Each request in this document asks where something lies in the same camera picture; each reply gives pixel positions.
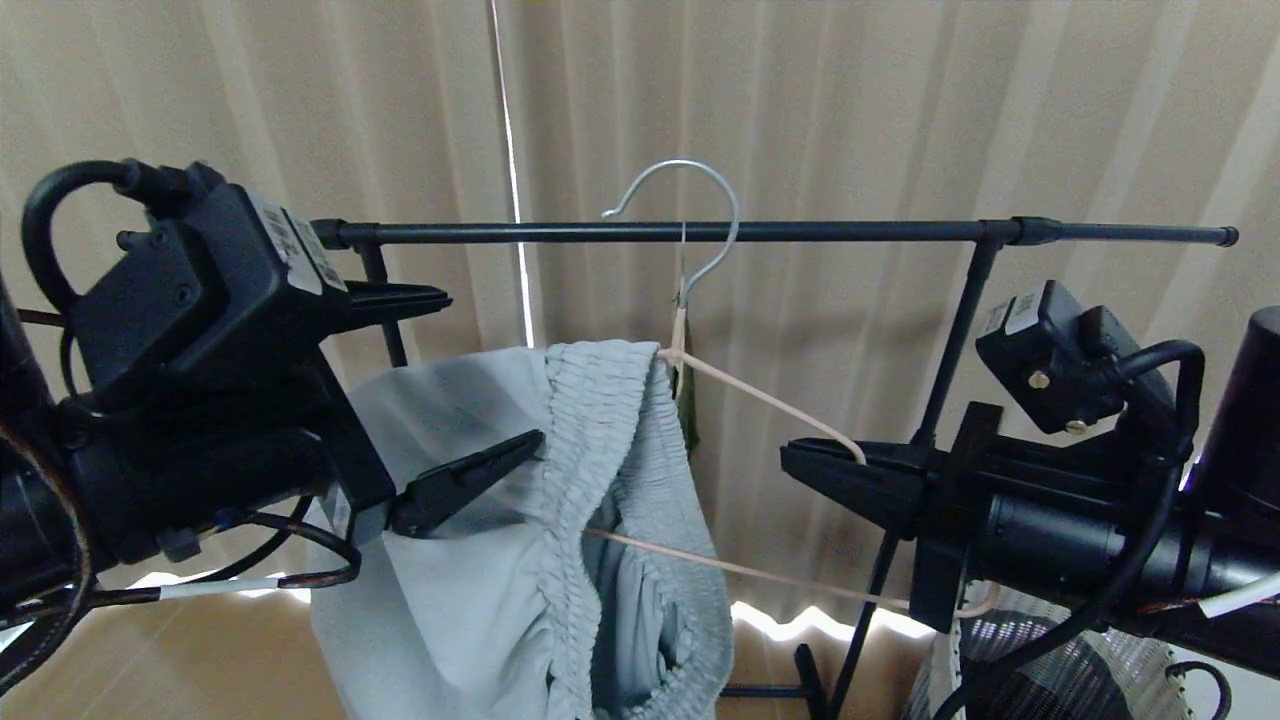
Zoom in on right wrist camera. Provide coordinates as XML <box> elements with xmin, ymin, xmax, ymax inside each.
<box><xmin>974</xmin><ymin>279</ymin><xmax>1178</xmax><ymax>437</ymax></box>

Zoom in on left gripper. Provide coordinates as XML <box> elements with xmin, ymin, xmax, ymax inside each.
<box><xmin>62</xmin><ymin>281</ymin><xmax>548</xmax><ymax>566</ymax></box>

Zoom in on white laundry basket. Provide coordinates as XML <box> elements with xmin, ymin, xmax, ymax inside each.
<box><xmin>904</xmin><ymin>584</ymin><xmax>1237</xmax><ymax>720</ymax></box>

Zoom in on black clothes rack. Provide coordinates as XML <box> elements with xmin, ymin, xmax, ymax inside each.
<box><xmin>314</xmin><ymin>214</ymin><xmax>1241</xmax><ymax>720</ymax></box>

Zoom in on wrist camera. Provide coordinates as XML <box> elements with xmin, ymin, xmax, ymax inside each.
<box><xmin>68</xmin><ymin>160</ymin><xmax>353</xmax><ymax>413</ymax></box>
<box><xmin>974</xmin><ymin>279</ymin><xmax>1178</xmax><ymax>437</ymax></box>

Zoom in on beige curtain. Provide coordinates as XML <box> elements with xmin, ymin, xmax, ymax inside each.
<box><xmin>0</xmin><ymin>0</ymin><xmax>1280</xmax><ymax>643</ymax></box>

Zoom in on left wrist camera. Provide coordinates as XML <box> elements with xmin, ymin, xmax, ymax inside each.
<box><xmin>68</xmin><ymin>160</ymin><xmax>353</xmax><ymax>413</ymax></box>

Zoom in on green printed shirt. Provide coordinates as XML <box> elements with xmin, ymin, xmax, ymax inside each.
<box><xmin>674</xmin><ymin>362</ymin><xmax>703</xmax><ymax>459</ymax></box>

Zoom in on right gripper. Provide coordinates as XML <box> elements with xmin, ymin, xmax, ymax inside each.
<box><xmin>908</xmin><ymin>400</ymin><xmax>1203</xmax><ymax>635</ymax></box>

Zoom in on pale grey shorts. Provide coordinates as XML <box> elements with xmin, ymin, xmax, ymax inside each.
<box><xmin>308</xmin><ymin>338</ymin><xmax>737</xmax><ymax>720</ymax></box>

